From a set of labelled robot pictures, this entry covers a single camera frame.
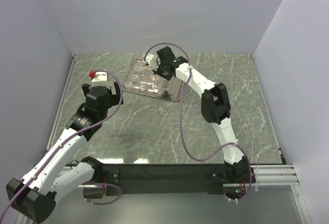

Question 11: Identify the clear glass two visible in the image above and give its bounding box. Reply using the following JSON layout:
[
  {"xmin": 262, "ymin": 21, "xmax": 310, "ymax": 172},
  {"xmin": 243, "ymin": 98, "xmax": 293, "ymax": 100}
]
[{"xmin": 151, "ymin": 74, "xmax": 162, "ymax": 89}]

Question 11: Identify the clear glass six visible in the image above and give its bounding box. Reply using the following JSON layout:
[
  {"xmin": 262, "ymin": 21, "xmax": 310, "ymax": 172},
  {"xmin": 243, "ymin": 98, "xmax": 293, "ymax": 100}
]
[{"xmin": 152, "ymin": 84, "xmax": 163, "ymax": 94}]

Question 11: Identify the clear glass seven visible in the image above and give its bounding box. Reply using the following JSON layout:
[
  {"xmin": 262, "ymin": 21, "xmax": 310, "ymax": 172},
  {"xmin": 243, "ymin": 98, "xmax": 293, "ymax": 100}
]
[{"xmin": 158, "ymin": 88, "xmax": 171, "ymax": 100}]

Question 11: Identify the clear glass one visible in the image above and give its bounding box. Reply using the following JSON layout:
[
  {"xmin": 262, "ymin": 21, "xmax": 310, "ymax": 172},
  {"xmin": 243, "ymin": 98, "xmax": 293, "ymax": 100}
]
[{"xmin": 134, "ymin": 59, "xmax": 144, "ymax": 74}]

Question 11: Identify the clear glass five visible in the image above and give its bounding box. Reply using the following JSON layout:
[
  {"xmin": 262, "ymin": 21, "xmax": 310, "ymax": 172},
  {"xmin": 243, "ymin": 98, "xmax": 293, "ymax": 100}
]
[{"xmin": 139, "ymin": 80, "xmax": 148, "ymax": 92}]

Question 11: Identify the clear glass three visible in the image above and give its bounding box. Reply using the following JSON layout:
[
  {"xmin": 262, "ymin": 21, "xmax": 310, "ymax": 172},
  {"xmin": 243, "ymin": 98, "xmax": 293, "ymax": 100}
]
[{"xmin": 129, "ymin": 66, "xmax": 141, "ymax": 80}]

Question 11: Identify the clear glass four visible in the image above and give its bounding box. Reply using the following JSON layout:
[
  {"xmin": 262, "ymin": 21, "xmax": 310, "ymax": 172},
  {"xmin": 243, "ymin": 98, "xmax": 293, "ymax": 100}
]
[{"xmin": 123, "ymin": 76, "xmax": 134, "ymax": 90}]

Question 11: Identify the clear glass eight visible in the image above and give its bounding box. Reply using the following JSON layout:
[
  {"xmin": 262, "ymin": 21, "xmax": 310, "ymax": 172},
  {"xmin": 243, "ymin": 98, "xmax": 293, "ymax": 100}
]
[{"xmin": 141, "ymin": 66, "xmax": 154, "ymax": 79}]

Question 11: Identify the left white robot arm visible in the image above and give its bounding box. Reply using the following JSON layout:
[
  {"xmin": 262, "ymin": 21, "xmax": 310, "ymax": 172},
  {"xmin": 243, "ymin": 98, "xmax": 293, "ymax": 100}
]
[{"xmin": 6, "ymin": 82, "xmax": 123, "ymax": 223}]

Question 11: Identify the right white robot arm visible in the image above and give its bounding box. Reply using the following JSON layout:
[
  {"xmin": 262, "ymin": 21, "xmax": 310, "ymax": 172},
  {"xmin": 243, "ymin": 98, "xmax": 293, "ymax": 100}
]
[{"xmin": 154, "ymin": 43, "xmax": 252, "ymax": 183}]

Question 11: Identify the silver metal tray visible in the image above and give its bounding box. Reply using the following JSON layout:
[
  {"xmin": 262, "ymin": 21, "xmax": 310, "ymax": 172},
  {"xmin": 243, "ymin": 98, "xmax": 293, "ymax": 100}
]
[{"xmin": 122, "ymin": 58, "xmax": 184, "ymax": 102}]

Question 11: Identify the black base crossbar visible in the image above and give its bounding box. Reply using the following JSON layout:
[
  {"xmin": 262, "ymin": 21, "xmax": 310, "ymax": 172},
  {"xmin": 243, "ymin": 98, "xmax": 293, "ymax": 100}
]
[{"xmin": 88, "ymin": 164, "xmax": 256, "ymax": 195}]

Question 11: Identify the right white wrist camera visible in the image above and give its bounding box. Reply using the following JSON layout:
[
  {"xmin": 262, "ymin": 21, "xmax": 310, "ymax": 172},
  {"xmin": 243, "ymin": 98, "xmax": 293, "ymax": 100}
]
[{"xmin": 143, "ymin": 54, "xmax": 158, "ymax": 71}]

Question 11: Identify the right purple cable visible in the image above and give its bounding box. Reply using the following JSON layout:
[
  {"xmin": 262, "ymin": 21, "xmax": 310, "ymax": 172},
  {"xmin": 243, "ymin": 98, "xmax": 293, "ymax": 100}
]
[{"xmin": 143, "ymin": 43, "xmax": 254, "ymax": 204}]

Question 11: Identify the aluminium rail frame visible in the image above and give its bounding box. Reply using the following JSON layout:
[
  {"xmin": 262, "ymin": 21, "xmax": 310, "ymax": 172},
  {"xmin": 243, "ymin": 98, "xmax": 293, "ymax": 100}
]
[{"xmin": 15, "ymin": 53, "xmax": 309, "ymax": 224}]

